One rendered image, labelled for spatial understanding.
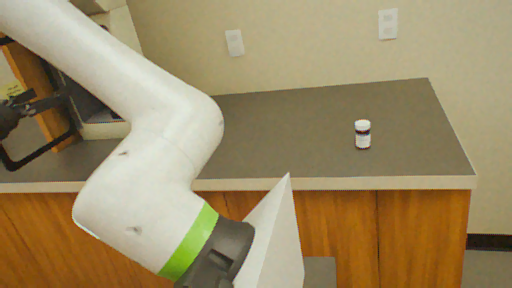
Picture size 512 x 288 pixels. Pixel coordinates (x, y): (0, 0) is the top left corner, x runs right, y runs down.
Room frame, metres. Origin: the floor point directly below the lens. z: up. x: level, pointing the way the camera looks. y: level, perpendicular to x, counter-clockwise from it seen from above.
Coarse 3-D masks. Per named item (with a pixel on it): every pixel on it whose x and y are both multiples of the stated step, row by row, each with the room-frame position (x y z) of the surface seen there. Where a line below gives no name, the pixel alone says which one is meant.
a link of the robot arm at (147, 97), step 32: (0, 0) 0.62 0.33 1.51; (32, 0) 0.63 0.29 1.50; (64, 0) 0.66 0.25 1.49; (32, 32) 0.61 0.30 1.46; (64, 32) 0.61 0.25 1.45; (96, 32) 0.63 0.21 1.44; (64, 64) 0.60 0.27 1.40; (96, 64) 0.59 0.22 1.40; (128, 64) 0.60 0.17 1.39; (96, 96) 0.61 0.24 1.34; (128, 96) 0.57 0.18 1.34; (160, 96) 0.57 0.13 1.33; (192, 96) 0.59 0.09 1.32; (160, 128) 0.53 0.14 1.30; (192, 128) 0.54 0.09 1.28; (192, 160) 0.51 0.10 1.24
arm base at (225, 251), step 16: (224, 224) 0.45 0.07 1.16; (240, 224) 0.46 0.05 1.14; (208, 240) 0.41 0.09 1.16; (224, 240) 0.42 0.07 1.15; (240, 240) 0.42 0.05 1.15; (208, 256) 0.40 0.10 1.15; (224, 256) 0.40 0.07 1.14; (240, 256) 0.40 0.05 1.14; (192, 272) 0.37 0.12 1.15; (208, 272) 0.37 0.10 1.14; (224, 272) 0.38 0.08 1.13
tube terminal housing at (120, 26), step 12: (108, 0) 1.34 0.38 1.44; (120, 0) 1.40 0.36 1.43; (108, 12) 1.33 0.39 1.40; (120, 12) 1.38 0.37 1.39; (108, 24) 1.33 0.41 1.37; (120, 24) 1.36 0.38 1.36; (132, 24) 1.42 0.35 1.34; (120, 36) 1.33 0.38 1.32; (132, 36) 1.40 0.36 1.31; (132, 48) 1.38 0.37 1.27; (84, 132) 1.42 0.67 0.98; (96, 132) 1.40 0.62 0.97; (108, 132) 1.38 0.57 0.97; (120, 132) 1.37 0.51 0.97
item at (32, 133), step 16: (0, 48) 1.28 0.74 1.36; (16, 48) 1.33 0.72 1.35; (0, 64) 1.26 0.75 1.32; (16, 64) 1.30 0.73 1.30; (32, 64) 1.35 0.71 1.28; (0, 80) 1.24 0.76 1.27; (16, 80) 1.28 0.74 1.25; (32, 80) 1.33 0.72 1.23; (48, 80) 1.38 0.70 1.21; (0, 96) 1.21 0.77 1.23; (48, 96) 1.35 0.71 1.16; (48, 112) 1.33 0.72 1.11; (64, 112) 1.38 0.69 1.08; (16, 128) 1.21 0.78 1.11; (32, 128) 1.26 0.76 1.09; (48, 128) 1.30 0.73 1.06; (64, 128) 1.36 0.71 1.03; (16, 144) 1.19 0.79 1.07; (32, 144) 1.23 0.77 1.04; (16, 160) 1.16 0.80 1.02
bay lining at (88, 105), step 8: (64, 80) 1.42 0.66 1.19; (72, 80) 1.45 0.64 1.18; (72, 88) 1.43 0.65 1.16; (80, 88) 1.47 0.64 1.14; (72, 96) 1.42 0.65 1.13; (80, 96) 1.45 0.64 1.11; (88, 96) 1.49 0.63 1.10; (80, 104) 1.44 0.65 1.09; (88, 104) 1.47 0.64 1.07; (96, 104) 1.52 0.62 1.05; (104, 104) 1.55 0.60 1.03; (80, 112) 1.42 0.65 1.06; (88, 112) 1.46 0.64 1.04; (96, 112) 1.50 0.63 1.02
